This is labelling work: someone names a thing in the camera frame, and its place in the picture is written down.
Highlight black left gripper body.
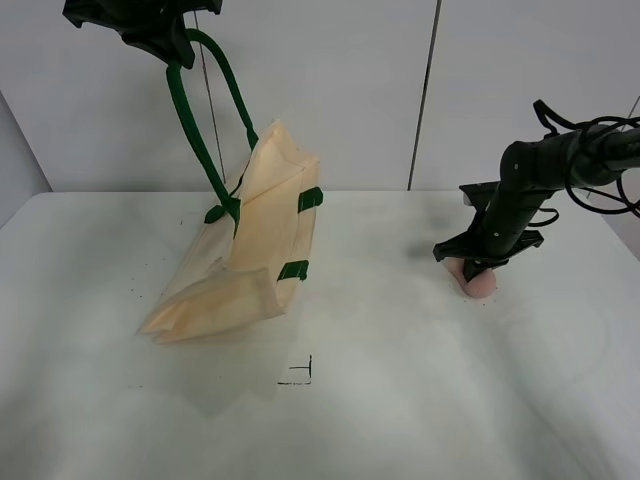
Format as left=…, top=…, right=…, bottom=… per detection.
left=63, top=0, right=221, bottom=69

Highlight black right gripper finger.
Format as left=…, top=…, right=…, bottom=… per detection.
left=462, top=259, right=488, bottom=282

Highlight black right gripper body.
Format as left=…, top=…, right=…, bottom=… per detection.
left=433, top=182, right=544, bottom=265

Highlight pink peach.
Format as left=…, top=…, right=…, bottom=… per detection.
left=445, top=258, right=496, bottom=299

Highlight white linen bag green handles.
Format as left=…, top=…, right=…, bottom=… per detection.
left=140, top=29, right=324, bottom=343

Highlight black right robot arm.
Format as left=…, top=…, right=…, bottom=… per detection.
left=433, top=117, right=639, bottom=281

